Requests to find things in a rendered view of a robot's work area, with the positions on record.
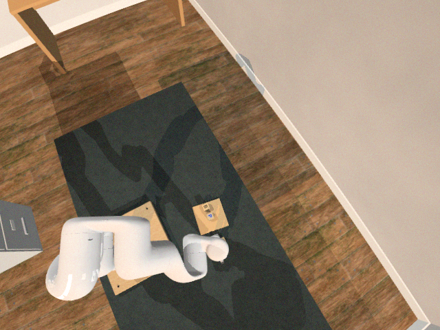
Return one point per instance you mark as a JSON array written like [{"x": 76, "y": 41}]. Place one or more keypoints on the tan square mat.
[{"x": 219, "y": 221}]

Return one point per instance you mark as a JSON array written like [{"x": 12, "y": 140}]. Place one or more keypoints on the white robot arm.
[{"x": 85, "y": 255}]

